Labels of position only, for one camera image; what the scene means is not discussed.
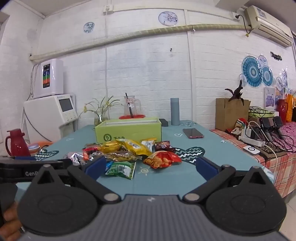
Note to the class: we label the white orange snack packet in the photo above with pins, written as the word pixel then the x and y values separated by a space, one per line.
pixel 149 142

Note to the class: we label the red plastic basket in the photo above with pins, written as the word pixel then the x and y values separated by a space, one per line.
pixel 138 116

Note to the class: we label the white air conditioner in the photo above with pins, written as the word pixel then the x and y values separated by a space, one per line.
pixel 268 25

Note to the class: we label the small blue paper fan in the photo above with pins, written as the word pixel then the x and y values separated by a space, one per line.
pixel 267 75

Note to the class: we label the orange plastic bowl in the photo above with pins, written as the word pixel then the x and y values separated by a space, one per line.
pixel 34 147

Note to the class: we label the large blue paper fan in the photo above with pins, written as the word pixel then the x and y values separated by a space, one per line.
pixel 252 69

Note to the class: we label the plaid tablecloth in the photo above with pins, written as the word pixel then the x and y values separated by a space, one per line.
pixel 279 166

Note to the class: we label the yellow snack packet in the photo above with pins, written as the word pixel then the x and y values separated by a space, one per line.
pixel 136 147

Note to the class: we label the orange bag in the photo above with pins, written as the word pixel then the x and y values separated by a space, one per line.
pixel 290 107

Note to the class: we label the pink smartphone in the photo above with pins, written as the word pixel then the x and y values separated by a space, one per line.
pixel 193 133

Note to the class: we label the large round wall plate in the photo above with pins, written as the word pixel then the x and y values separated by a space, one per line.
pixel 167 18

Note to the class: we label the wall outlet with plug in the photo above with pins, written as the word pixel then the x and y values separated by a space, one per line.
pixel 236 15

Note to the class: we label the clear brown nut packet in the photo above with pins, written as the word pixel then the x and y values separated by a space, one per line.
pixel 122 156

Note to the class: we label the plant in glass vase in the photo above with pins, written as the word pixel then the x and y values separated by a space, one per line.
pixel 100 113

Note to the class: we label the white wall outlet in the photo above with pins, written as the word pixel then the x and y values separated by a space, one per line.
pixel 108 8

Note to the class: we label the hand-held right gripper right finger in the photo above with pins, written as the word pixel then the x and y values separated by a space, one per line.
pixel 205 166

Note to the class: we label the pink patterned cloth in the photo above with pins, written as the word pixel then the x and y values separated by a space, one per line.
pixel 290 134

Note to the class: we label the small black box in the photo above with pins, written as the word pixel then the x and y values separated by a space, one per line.
pixel 163 122

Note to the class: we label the golden snack packet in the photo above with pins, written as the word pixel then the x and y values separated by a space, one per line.
pixel 108 146

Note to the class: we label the person's left hand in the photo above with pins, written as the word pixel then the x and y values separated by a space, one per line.
pixel 11 220

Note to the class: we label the wrapped wall pipe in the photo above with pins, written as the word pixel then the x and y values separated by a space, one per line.
pixel 138 34

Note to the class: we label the red vase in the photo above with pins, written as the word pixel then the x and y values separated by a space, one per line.
pixel 282 110

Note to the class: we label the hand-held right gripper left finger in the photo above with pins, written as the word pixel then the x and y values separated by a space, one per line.
pixel 96 168

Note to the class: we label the dark brown snack packet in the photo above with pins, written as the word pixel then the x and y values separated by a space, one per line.
pixel 163 146

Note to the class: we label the green cardboard box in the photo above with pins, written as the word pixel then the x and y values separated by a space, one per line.
pixel 129 132

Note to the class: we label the white water purifier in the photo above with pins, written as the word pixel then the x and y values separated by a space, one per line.
pixel 49 77

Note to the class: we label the dark feathery plant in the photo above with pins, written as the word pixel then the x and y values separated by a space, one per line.
pixel 238 91

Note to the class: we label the small round wall plate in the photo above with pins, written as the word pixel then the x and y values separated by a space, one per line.
pixel 88 26

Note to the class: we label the black wall sign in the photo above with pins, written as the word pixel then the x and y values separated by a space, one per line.
pixel 276 55

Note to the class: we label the purple wall poster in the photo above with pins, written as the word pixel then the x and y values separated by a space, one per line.
pixel 270 93

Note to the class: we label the white dispenser machine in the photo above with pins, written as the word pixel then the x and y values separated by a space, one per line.
pixel 50 115

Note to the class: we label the glass pitcher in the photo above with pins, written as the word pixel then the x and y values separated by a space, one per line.
pixel 131 105

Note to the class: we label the teal tablecloth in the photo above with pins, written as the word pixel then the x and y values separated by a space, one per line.
pixel 161 180

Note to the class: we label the white power strip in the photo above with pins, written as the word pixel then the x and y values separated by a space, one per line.
pixel 252 140

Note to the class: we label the red thermos jug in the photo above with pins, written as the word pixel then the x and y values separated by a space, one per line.
pixel 16 143

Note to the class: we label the brown cardboard box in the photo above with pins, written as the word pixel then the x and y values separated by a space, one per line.
pixel 231 115

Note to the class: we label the silver foil snack packet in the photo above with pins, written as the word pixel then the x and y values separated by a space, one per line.
pixel 76 158

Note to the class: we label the green snack packet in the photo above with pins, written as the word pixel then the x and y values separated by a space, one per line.
pixel 121 169

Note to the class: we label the red snack packet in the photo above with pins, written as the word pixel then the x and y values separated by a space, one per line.
pixel 91 154

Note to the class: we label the orange-red nut snack packet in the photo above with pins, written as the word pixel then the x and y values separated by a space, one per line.
pixel 161 160

